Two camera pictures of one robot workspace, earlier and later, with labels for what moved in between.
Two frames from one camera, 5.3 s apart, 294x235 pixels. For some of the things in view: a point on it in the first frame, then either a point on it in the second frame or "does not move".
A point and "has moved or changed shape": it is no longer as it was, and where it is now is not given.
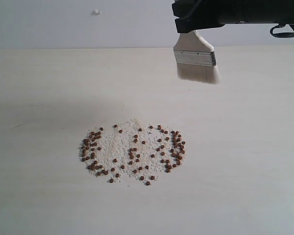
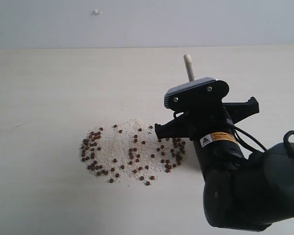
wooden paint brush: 195,58 has moved or changed shape
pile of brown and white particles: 132,149 does not move
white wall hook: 95,12 does not move
